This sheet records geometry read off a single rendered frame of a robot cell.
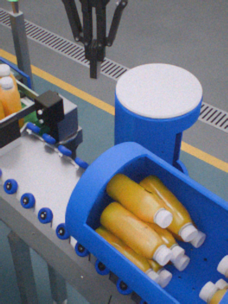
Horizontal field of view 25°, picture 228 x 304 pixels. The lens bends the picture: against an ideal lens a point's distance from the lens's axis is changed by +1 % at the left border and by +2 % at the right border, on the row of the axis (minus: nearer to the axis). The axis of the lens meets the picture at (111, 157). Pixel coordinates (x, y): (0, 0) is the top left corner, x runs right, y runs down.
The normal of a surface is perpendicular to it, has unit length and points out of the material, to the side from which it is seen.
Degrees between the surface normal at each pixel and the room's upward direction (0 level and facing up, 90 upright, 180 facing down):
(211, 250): 48
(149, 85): 0
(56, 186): 0
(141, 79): 0
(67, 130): 90
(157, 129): 90
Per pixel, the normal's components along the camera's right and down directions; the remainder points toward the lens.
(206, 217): -0.69, 0.33
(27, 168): 0.00, -0.70
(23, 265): 0.71, 0.50
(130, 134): -0.65, 0.54
